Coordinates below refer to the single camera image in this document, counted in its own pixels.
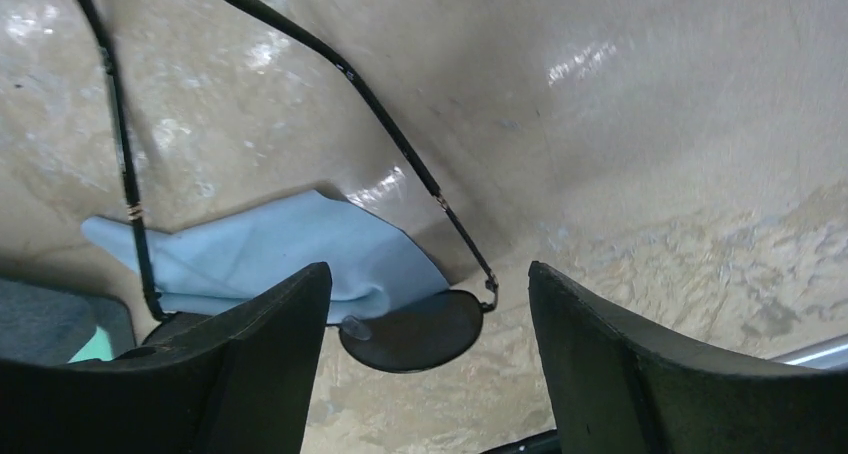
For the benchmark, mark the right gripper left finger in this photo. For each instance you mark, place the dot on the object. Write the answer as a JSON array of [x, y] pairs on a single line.
[[237, 382]]

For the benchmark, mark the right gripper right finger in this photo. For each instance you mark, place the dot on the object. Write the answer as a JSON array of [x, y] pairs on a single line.
[[621, 383]]

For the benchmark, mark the black sunglasses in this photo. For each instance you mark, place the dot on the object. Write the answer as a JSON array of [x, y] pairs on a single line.
[[419, 336]]

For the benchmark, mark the blue glasses case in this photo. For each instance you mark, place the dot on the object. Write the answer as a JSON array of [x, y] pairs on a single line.
[[48, 327]]

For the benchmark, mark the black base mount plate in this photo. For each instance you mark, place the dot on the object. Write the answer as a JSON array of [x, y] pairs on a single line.
[[542, 443]]

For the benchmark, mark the aluminium frame rail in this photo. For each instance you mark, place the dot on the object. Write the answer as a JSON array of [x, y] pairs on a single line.
[[826, 355]]

